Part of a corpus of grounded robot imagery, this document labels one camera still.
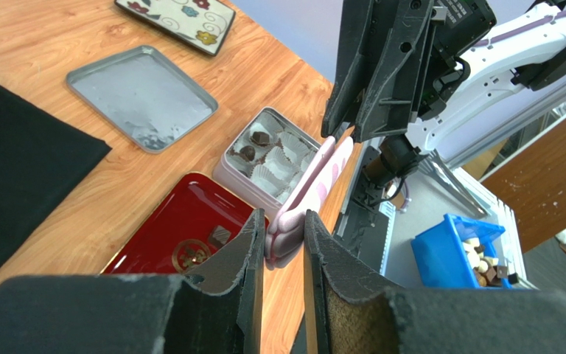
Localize dark chocolate piece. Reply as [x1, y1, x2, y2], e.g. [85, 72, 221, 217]
[250, 131, 270, 147]
[239, 145, 256, 162]
[208, 225, 231, 249]

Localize red lacquer tray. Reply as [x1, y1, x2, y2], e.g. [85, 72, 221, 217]
[102, 172, 254, 274]

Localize black cloth placemat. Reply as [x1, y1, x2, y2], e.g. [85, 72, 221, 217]
[0, 85, 111, 268]

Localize floral square plate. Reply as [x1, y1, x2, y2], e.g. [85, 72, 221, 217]
[113, 0, 236, 57]

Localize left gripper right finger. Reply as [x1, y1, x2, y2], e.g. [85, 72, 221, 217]
[304, 211, 566, 353]

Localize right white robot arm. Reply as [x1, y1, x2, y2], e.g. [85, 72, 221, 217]
[321, 1, 566, 187]

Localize blue plastic bin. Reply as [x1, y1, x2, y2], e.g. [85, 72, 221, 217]
[410, 214, 512, 289]

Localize silver tin with paper cups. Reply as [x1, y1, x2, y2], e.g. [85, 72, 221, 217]
[213, 107, 320, 221]

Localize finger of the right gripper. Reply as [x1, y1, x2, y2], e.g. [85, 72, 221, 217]
[354, 1, 433, 142]
[321, 1, 375, 137]

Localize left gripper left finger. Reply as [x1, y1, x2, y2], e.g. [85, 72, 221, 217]
[0, 209, 266, 353]

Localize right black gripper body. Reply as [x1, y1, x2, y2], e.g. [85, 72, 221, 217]
[408, 1, 497, 120]

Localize silver tin lid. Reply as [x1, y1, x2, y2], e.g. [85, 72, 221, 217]
[66, 45, 219, 153]

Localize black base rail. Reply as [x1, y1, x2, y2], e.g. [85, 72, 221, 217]
[290, 186, 396, 354]

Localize pink handled metal tongs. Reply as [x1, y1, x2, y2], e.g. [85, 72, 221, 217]
[264, 136, 354, 270]

